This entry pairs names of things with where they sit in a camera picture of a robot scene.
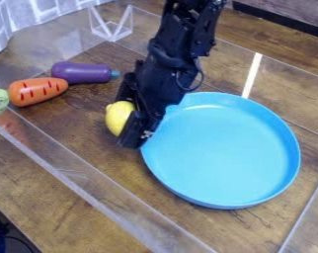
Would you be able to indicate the clear acrylic stand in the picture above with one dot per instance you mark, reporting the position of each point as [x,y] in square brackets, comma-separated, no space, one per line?
[108,30]

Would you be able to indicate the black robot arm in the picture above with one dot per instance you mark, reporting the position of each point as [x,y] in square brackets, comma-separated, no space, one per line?
[186,32]

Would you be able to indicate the white patterned curtain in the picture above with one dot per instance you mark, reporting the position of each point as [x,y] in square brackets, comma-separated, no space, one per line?
[24,13]

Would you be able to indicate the yellow toy lemon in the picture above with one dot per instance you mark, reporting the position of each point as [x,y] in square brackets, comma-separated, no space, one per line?
[116,115]

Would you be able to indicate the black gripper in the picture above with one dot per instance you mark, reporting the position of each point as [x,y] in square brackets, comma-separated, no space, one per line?
[156,85]

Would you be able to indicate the blue round tray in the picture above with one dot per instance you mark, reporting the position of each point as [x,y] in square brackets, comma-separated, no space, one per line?
[223,151]

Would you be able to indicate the purple toy eggplant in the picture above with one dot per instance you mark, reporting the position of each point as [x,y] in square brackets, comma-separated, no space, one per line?
[84,72]

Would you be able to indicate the orange toy carrot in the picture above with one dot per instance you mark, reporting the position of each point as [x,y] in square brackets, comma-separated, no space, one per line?
[31,91]

